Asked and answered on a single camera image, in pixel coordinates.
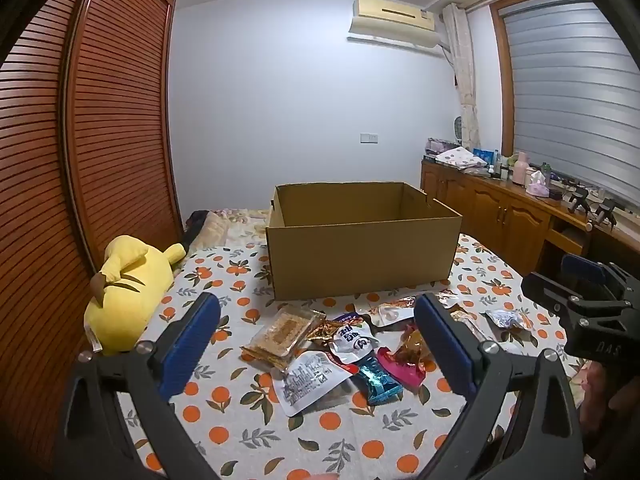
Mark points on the white blue print snack packet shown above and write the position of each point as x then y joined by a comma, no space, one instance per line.
352,342

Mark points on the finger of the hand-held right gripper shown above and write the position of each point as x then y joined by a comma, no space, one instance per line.
582,269
545,290

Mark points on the wooden window frame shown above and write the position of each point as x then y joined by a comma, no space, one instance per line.
497,75

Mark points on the wooden louvered wardrobe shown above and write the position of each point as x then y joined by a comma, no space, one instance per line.
100,135

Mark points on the brown cardboard box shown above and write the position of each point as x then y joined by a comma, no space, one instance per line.
360,255

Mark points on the pink bottle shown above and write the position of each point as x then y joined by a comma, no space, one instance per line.
520,170

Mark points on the white wall switch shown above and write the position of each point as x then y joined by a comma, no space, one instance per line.
369,137

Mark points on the white grey text snack packet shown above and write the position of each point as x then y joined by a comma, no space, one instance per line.
307,382

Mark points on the white chicken feet snack packet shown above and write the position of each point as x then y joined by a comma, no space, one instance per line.
392,312

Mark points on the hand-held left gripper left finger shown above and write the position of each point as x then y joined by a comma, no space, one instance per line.
190,345

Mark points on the orange fruit print blanket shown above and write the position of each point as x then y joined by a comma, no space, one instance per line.
240,425

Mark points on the orange white snack packet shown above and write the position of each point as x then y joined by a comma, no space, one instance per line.
447,301

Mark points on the clear tray cracker packet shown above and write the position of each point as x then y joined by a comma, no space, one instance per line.
282,335

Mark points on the purple patterned bag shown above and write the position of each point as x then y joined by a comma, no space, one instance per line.
437,146

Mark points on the dark cloth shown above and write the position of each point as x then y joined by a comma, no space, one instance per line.
196,225

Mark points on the gold foil snack packet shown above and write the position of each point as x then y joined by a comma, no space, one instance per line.
325,332

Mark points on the folded floral cloth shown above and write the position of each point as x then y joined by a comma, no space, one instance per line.
460,158

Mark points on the small silver snack packet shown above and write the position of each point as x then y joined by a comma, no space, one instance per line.
505,319

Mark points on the cream patterned curtain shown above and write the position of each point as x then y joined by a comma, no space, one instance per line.
465,75

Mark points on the pink clear snack packet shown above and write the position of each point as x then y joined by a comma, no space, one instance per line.
400,369

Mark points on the wooden sideboard cabinet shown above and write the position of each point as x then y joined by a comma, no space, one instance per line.
500,215

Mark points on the black clamp stand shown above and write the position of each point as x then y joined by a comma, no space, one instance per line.
604,212
577,200

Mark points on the grey window blind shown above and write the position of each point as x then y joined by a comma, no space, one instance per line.
565,100

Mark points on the wall air conditioner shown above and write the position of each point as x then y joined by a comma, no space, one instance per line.
395,22

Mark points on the yellow plush toy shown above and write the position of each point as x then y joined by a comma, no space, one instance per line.
130,295

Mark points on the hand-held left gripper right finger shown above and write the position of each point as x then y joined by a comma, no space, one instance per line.
445,345

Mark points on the teal snack packet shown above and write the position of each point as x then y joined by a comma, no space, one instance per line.
377,382

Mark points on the pink tissue box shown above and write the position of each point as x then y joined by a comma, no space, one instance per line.
537,185

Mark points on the small white fan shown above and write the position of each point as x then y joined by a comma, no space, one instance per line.
458,127

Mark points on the floral bed quilt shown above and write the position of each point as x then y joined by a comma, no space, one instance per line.
240,225

